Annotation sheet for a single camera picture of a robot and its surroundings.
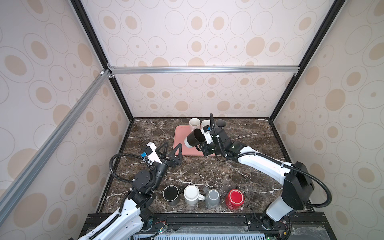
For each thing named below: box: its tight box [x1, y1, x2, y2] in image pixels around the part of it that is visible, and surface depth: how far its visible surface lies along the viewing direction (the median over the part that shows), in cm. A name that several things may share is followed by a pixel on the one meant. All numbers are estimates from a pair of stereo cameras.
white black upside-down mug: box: [184, 128, 206, 148], surface depth 80 cm
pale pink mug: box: [189, 117, 201, 133], surface depth 108 cm
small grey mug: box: [206, 189, 220, 208], surface depth 75 cm
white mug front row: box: [183, 184, 206, 205], surface depth 78 cm
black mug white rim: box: [162, 184, 183, 206], surface depth 76 cm
